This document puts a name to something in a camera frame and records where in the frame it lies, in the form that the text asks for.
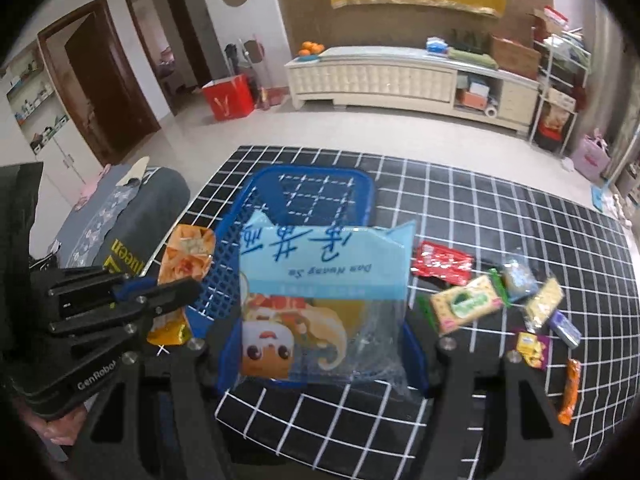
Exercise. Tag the grey queen print cloth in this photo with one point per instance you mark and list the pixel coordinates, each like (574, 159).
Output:
(119, 226)

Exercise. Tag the green folded cloth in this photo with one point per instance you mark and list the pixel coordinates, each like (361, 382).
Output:
(477, 59)

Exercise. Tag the blue plastic basket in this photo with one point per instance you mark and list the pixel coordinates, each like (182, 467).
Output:
(288, 196)

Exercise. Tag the small red snack pouch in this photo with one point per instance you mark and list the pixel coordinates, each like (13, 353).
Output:
(432, 260)

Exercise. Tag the orange snack bar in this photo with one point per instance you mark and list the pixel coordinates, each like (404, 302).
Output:
(571, 390)

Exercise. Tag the small clear blue pastry bag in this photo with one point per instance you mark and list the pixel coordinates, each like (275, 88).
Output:
(518, 278)

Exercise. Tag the purple Doublemint gum box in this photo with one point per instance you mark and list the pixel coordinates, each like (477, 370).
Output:
(565, 330)

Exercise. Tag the black white checkered tablecloth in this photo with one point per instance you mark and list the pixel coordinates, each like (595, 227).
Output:
(369, 432)

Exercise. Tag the green cracker pack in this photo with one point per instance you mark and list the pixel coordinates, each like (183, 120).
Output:
(459, 306)

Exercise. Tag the cream TV cabinet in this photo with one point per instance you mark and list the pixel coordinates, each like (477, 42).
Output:
(416, 80)

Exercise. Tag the blue egg yolk pastry bag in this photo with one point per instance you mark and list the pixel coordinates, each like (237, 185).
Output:
(324, 304)

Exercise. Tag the cardboard box on cabinet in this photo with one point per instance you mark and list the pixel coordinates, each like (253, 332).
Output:
(514, 57)

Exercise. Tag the purple yellow snack pouch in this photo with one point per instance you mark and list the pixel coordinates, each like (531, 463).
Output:
(533, 348)

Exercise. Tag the white metal shelf rack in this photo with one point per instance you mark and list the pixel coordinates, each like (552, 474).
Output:
(563, 72)

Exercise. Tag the brown wooden door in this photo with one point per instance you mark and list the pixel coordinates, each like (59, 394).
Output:
(97, 86)

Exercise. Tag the blue tissue pack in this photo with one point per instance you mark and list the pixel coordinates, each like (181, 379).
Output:
(436, 46)

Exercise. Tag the clear soda cracker pack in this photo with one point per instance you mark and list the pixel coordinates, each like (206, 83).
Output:
(542, 304)

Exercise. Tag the person's left hand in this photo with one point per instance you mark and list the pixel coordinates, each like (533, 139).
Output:
(63, 431)

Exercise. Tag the pink gift bag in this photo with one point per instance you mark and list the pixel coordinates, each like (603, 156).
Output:
(591, 156)

